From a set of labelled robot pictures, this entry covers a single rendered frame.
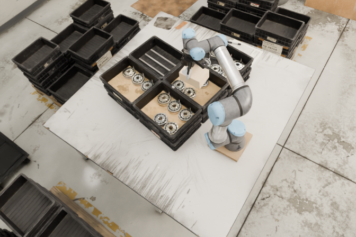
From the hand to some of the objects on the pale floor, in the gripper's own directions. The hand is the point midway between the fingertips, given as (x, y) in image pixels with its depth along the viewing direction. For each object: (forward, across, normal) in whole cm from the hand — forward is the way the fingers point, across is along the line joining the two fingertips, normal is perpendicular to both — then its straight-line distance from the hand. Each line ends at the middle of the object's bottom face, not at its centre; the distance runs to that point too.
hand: (194, 73), depth 185 cm
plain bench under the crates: (+110, -2, -16) cm, 111 cm away
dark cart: (+109, +123, -161) cm, 230 cm away
